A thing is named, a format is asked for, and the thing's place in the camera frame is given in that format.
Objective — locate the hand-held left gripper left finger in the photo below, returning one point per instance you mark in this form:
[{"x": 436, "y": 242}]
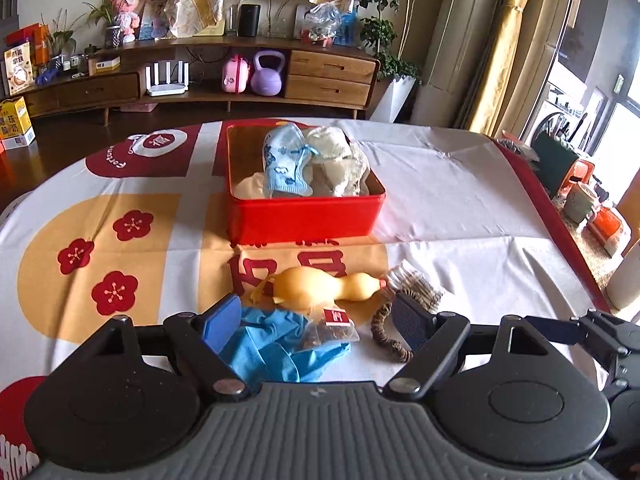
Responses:
[{"x": 222, "y": 322}]

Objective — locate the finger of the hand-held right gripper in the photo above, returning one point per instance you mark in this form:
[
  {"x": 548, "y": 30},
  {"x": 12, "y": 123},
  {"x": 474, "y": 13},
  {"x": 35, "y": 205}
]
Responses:
[{"x": 555, "y": 331}]

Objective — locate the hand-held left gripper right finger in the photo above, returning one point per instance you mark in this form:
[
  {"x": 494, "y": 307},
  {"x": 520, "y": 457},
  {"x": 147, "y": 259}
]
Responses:
[{"x": 412, "y": 320}]

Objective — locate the blue rubber glove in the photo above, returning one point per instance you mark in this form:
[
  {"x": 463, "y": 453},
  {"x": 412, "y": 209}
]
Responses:
[{"x": 270, "y": 350}]

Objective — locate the yellow rubber chicken toy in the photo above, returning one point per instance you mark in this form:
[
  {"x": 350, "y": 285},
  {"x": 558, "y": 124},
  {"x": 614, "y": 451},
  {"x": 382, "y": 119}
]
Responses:
[{"x": 310, "y": 287}]

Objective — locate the red tin box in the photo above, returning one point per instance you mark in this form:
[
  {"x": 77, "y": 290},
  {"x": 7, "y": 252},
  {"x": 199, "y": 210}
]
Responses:
[{"x": 305, "y": 220}]

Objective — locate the blue printed face mask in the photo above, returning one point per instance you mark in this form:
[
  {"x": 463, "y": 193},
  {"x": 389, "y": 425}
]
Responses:
[{"x": 285, "y": 165}]

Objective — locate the white gauze cloth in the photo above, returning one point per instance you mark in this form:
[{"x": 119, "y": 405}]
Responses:
[{"x": 337, "y": 165}]

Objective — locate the tea bag packet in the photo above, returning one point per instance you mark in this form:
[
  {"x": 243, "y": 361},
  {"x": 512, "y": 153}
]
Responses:
[{"x": 332, "y": 327}]

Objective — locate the white canister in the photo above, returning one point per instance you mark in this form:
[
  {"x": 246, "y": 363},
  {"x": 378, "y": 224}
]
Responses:
[{"x": 625, "y": 280}]

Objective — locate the orange and white appliance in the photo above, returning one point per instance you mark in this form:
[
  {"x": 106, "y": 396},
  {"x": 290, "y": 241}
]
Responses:
[{"x": 607, "y": 230}]

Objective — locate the printed tablecloth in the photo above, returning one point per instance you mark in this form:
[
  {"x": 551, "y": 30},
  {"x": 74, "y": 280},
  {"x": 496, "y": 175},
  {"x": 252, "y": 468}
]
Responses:
[{"x": 475, "y": 210}]

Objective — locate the green mug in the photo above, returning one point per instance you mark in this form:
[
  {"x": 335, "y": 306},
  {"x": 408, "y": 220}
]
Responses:
[{"x": 581, "y": 202}]

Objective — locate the orange container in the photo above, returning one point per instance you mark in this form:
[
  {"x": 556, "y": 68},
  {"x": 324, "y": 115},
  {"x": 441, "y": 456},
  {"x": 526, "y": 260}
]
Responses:
[{"x": 579, "y": 175}]

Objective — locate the dark green container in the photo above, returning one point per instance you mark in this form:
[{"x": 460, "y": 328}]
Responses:
[{"x": 552, "y": 160}]

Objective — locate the white planter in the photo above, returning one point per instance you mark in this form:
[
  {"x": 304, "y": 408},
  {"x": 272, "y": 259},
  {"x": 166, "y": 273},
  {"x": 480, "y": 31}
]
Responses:
[{"x": 395, "y": 100}]

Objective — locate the white router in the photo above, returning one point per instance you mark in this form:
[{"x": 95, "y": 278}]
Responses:
[{"x": 167, "y": 90}]

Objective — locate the pink toy case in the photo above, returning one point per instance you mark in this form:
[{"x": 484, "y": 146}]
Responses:
[{"x": 236, "y": 76}]

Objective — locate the purple kettlebell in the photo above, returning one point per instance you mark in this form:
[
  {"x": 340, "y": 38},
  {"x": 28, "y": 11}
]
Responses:
[{"x": 267, "y": 79}]

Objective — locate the wooden television cabinet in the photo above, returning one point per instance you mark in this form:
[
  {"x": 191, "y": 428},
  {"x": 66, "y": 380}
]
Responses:
[{"x": 330, "y": 75}]

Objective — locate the yellow curtain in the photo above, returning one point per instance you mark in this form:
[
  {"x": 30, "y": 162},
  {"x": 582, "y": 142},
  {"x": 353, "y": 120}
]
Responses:
[{"x": 510, "y": 60}]

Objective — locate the small cream box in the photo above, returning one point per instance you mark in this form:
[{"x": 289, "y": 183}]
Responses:
[{"x": 105, "y": 65}]

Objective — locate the beige tower air conditioner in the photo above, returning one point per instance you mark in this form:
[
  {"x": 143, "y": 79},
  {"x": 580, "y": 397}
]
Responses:
[{"x": 460, "y": 40}]

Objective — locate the yellow milk carton box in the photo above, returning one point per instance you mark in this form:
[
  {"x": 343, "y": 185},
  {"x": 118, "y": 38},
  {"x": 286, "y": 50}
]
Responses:
[{"x": 16, "y": 125}]

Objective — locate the potted tree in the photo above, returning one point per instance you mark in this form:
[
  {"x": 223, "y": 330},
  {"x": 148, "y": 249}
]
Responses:
[{"x": 382, "y": 25}]

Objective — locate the black speaker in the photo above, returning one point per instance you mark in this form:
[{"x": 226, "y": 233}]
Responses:
[{"x": 250, "y": 21}]

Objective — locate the orchid in patterned pot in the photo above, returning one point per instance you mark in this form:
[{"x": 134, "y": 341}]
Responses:
[{"x": 112, "y": 36}]

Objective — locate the clear plastic bag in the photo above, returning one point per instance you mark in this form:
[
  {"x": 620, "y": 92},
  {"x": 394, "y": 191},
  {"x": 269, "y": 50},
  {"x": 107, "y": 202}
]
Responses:
[{"x": 322, "y": 22}]

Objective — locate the small green potted plant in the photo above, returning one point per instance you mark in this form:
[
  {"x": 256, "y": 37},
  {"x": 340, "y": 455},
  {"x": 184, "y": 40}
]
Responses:
[{"x": 62, "y": 40}]

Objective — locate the pink plush doll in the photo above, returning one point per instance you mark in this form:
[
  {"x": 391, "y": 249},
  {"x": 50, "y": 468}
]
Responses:
[{"x": 127, "y": 10}]

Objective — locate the picture frame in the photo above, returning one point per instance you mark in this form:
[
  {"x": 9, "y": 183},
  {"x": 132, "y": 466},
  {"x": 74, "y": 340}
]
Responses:
[{"x": 152, "y": 17}]

